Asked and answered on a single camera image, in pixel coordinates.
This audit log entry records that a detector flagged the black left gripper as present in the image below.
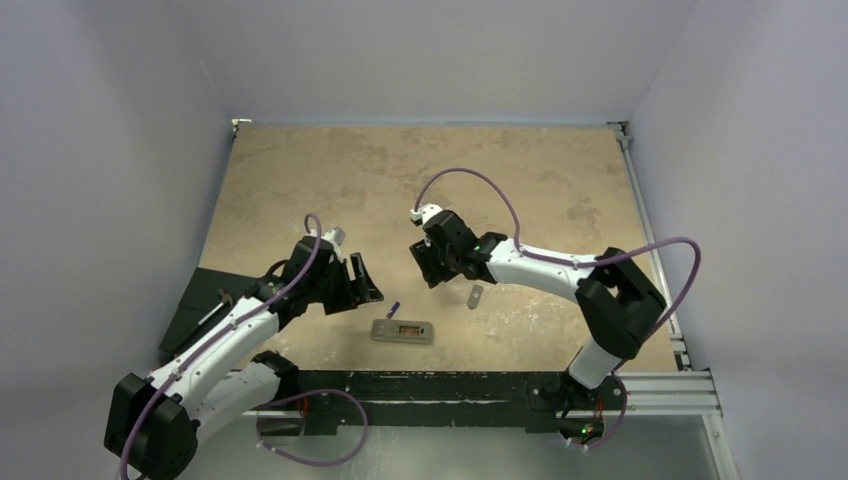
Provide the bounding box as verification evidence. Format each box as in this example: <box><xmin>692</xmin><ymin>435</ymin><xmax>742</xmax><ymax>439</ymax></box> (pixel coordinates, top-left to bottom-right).
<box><xmin>307</xmin><ymin>252</ymin><xmax>381</xmax><ymax>313</ymax></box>

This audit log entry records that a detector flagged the blue purple AAA battery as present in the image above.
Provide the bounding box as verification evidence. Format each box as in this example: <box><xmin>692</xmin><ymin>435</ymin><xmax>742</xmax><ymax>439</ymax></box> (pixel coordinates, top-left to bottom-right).
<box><xmin>386</xmin><ymin>301</ymin><xmax>400</xmax><ymax>319</ymax></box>

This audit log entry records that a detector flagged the grey battery compartment cover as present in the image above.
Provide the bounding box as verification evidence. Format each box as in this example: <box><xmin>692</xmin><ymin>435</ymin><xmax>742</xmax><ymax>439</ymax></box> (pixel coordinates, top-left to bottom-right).
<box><xmin>466</xmin><ymin>284</ymin><xmax>483</xmax><ymax>310</ymax></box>

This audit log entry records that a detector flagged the white universal AC remote control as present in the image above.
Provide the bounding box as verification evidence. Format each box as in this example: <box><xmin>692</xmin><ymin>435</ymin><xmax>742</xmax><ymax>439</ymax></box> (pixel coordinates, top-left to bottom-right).
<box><xmin>371</xmin><ymin>319</ymin><xmax>434</xmax><ymax>345</ymax></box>

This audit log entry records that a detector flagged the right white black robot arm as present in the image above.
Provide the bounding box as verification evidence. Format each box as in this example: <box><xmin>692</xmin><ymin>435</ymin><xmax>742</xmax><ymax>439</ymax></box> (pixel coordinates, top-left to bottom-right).
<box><xmin>410</xmin><ymin>204</ymin><xmax>667</xmax><ymax>407</ymax></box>

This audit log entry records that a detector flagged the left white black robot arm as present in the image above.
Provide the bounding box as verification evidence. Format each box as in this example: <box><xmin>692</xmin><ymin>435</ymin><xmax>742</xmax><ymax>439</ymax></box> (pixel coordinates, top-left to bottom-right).
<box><xmin>104</xmin><ymin>229</ymin><xmax>384</xmax><ymax>479</ymax></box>

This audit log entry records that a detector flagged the metal hammer tool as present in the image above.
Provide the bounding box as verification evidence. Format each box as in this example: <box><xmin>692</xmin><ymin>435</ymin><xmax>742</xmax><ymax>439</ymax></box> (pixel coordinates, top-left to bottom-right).
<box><xmin>197</xmin><ymin>289</ymin><xmax>233</xmax><ymax>326</ymax></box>

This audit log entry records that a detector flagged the black mat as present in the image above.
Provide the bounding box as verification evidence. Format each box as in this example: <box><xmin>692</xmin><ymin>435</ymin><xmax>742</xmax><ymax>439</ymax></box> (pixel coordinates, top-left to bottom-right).
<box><xmin>157</xmin><ymin>267</ymin><xmax>254</xmax><ymax>365</ymax></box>

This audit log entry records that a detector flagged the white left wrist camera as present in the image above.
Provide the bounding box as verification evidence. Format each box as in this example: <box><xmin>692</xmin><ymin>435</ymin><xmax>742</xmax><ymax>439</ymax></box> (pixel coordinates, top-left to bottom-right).
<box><xmin>321</xmin><ymin>227</ymin><xmax>346</xmax><ymax>262</ymax></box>

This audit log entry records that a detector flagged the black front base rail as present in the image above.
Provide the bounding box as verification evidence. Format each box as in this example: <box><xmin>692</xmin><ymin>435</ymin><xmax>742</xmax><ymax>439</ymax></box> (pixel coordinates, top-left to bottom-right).
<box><xmin>284</xmin><ymin>370</ymin><xmax>625</xmax><ymax>435</ymax></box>

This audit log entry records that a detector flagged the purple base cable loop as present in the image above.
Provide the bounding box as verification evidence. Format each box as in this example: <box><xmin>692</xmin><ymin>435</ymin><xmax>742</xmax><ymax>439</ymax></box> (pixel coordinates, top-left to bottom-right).
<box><xmin>255</xmin><ymin>388</ymin><xmax>370</xmax><ymax>468</ymax></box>

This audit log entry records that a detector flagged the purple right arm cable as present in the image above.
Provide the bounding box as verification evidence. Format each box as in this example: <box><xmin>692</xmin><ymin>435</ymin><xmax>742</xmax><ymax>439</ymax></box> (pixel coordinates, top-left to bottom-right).
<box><xmin>413</xmin><ymin>167</ymin><xmax>702</xmax><ymax>346</ymax></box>

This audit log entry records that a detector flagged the aluminium frame rail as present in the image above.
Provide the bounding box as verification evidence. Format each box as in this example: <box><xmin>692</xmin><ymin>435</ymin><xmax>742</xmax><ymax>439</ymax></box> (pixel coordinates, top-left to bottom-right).
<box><xmin>607</xmin><ymin>121</ymin><xmax>739</xmax><ymax>479</ymax></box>

